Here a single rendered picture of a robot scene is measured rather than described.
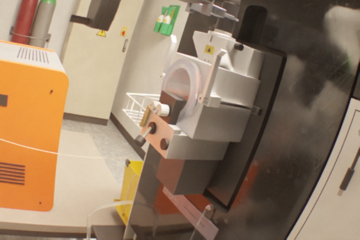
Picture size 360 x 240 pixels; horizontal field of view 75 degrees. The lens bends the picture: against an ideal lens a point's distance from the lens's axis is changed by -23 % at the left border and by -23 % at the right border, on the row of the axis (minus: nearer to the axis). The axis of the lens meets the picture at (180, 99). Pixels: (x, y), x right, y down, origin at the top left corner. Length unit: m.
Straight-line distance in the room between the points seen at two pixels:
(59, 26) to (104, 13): 3.45
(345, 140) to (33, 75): 0.63
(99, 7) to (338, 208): 0.35
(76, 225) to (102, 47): 2.87
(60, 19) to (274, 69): 3.47
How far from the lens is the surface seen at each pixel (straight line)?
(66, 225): 0.84
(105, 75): 3.60
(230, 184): 0.45
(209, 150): 0.43
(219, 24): 0.41
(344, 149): 0.33
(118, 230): 0.83
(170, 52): 0.45
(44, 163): 0.78
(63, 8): 3.76
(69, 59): 3.46
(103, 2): 0.31
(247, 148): 0.43
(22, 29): 3.45
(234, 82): 0.39
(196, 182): 0.45
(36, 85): 0.69
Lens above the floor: 1.27
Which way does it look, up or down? 10 degrees down
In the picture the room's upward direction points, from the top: 17 degrees clockwise
